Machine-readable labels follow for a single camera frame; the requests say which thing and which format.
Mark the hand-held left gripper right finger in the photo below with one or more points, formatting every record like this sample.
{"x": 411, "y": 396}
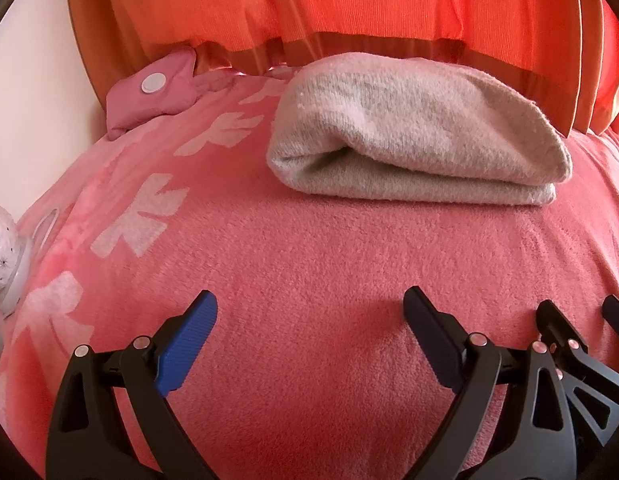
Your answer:
{"x": 434, "y": 342}

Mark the white plush toy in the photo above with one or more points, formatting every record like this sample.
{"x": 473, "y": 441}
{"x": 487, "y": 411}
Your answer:
{"x": 4, "y": 255}

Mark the pink cushion with white button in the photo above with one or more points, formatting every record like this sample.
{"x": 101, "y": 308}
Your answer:
{"x": 144, "y": 95}

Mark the orange curtain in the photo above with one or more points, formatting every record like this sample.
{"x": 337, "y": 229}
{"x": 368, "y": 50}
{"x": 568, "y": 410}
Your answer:
{"x": 339, "y": 5}

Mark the pink printed blanket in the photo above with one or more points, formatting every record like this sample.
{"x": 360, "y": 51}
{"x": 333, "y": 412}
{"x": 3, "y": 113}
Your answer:
{"x": 314, "y": 270}

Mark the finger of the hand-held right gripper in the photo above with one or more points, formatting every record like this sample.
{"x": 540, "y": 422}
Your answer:
{"x": 559, "y": 325}
{"x": 618, "y": 312}

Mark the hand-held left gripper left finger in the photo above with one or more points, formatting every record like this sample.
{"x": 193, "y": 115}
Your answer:
{"x": 189, "y": 345}

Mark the beige fleece garment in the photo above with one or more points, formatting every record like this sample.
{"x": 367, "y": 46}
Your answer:
{"x": 414, "y": 125}

